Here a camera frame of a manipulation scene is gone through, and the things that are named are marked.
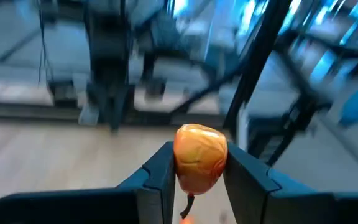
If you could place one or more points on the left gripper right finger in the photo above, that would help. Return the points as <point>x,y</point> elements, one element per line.
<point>253,193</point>

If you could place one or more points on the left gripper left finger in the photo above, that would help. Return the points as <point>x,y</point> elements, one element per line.
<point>154,186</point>

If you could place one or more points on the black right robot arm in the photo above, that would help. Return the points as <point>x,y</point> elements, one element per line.
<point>107,77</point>

